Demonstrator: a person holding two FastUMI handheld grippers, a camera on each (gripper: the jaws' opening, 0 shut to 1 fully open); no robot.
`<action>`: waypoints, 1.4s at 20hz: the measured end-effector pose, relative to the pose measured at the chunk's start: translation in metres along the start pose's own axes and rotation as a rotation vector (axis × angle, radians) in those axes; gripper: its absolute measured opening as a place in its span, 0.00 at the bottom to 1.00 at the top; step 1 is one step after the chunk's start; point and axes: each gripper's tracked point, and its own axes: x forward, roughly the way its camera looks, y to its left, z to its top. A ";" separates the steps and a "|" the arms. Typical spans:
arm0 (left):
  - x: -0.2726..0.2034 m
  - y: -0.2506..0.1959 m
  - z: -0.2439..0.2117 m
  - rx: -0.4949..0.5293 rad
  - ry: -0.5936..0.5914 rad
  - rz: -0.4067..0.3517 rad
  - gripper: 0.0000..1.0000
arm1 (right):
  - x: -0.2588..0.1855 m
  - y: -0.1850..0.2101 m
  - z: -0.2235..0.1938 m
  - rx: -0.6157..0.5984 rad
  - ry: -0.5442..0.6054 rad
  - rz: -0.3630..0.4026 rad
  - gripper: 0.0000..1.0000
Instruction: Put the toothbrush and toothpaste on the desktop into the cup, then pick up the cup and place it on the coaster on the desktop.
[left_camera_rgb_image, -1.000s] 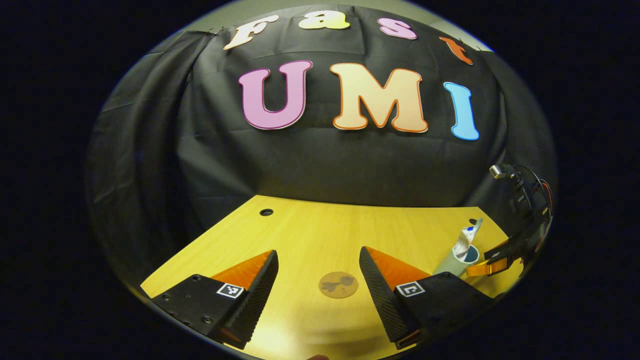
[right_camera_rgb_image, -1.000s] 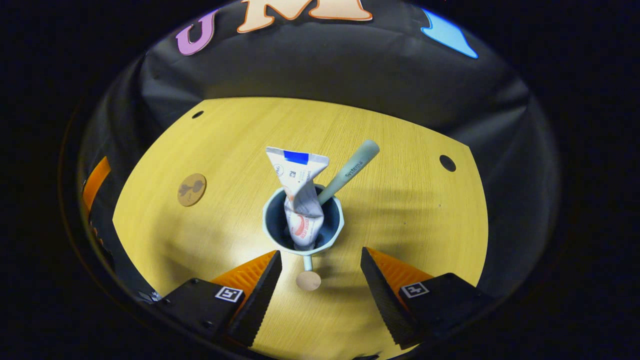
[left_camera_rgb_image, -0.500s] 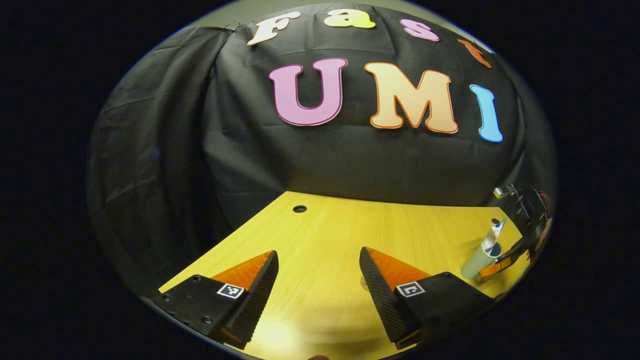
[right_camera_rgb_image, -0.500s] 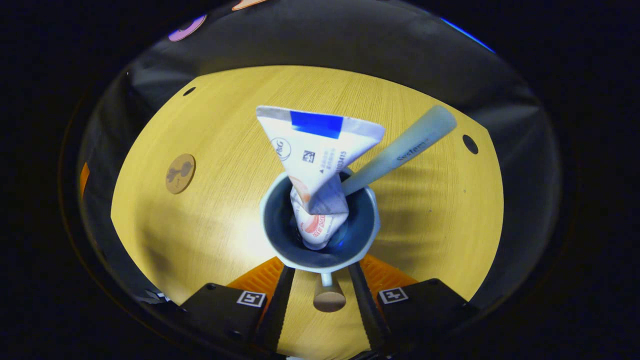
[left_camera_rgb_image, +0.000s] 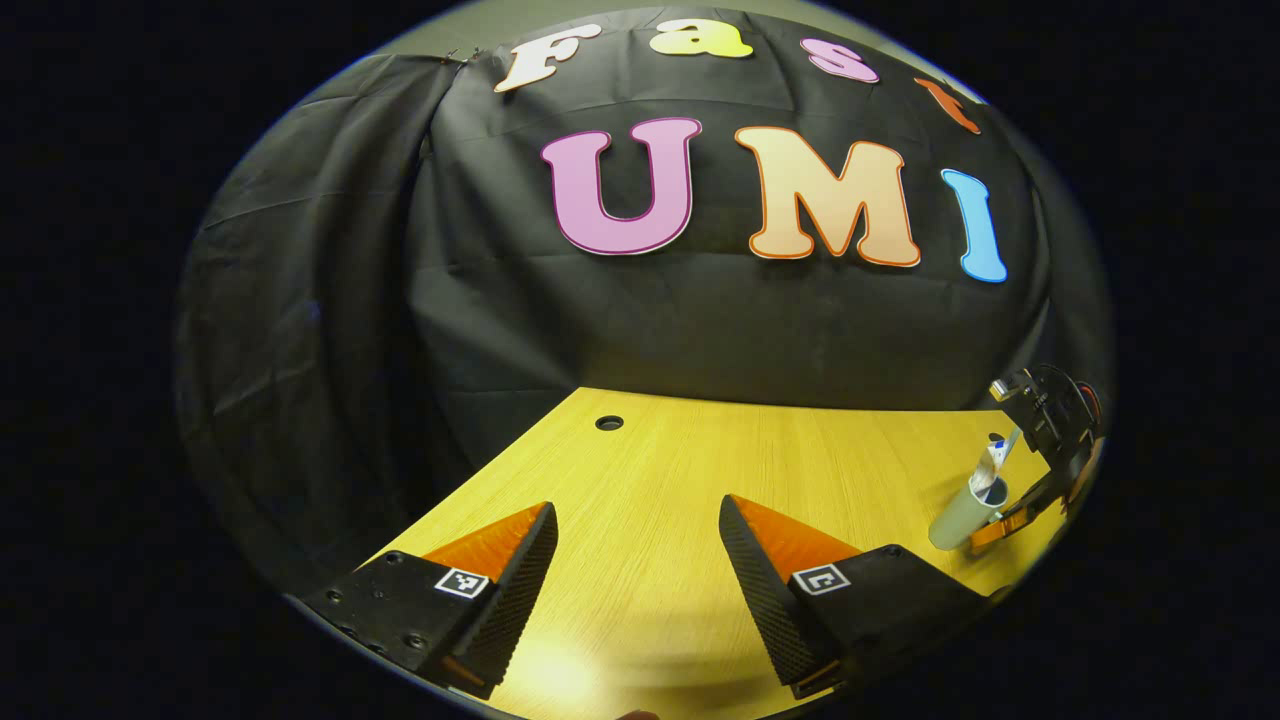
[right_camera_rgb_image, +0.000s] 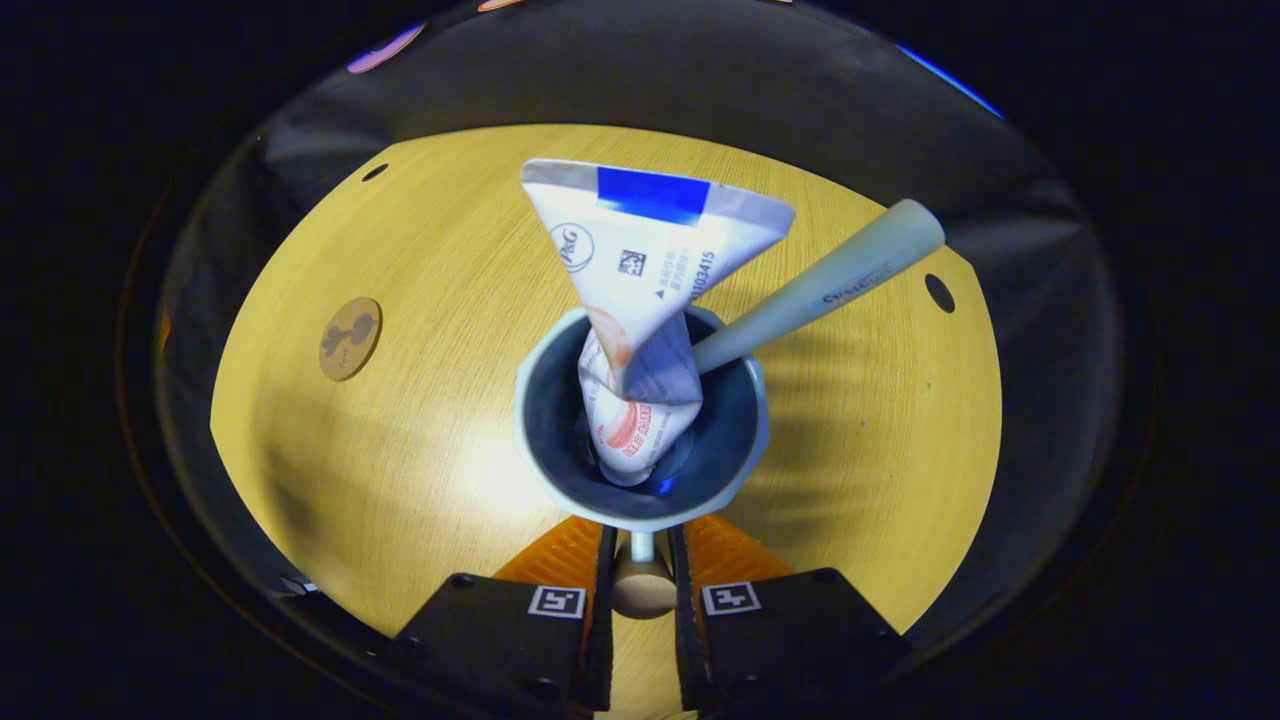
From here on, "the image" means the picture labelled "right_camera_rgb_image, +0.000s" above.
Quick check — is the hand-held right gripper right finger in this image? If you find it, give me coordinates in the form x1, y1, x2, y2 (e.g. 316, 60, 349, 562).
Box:
666, 513, 913, 716

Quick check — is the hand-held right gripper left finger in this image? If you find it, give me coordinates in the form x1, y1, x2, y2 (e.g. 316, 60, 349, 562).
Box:
393, 515, 618, 716

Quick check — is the grey-blue cup with wooden handle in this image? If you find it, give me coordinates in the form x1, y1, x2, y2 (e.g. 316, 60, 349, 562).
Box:
515, 305, 769, 621

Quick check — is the round brown coaster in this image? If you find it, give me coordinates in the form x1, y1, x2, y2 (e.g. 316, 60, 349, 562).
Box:
319, 296, 384, 383

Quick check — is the pale grey toothbrush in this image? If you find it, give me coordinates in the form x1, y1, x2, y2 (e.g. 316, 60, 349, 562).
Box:
690, 198, 947, 376

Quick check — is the white toothpaste tube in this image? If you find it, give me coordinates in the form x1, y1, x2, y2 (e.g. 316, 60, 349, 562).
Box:
521, 159, 797, 488

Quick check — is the black backdrop cloth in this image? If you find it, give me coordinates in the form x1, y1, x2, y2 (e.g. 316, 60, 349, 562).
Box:
230, 0, 1101, 331

